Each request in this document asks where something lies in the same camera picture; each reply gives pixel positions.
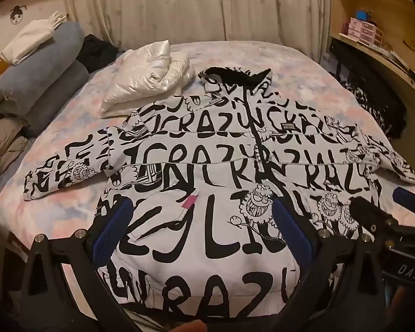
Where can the wooden desk shelf unit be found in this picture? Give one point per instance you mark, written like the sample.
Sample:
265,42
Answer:
401,10

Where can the white black printed jacket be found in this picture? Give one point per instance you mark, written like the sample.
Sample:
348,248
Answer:
200,138

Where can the pink drawer organizer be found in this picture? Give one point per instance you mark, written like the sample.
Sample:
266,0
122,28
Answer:
363,33

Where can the black white printed cloth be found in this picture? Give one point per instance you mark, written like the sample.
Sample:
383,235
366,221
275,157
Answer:
370,90

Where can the black clothing heap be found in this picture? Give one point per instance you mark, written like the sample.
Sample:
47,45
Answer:
96,53

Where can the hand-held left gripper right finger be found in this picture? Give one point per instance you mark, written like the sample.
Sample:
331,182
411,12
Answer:
294,233

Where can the blue box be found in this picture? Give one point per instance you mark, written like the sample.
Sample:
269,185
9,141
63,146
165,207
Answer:
362,14

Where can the beige curtain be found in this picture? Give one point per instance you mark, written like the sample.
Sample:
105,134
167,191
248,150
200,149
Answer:
193,7

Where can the grey-blue bolster pillow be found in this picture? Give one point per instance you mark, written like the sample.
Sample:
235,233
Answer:
58,96
31,69

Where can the pastel patterned blanket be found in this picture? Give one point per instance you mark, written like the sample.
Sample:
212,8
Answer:
55,214

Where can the beige crumpled cloth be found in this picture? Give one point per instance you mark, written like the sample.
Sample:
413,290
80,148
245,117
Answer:
3,145

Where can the white folded cloth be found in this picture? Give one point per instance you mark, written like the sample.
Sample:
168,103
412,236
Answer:
27,39

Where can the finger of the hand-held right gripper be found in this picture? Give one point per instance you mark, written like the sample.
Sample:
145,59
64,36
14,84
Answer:
411,200
368,210

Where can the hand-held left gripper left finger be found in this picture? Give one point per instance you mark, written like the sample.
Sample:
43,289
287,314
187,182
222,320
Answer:
113,230

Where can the shiny white puffer jacket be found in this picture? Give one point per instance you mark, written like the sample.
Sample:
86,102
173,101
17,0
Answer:
141,76

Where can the black wall sticker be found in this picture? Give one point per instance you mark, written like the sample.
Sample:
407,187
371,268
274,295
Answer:
17,15

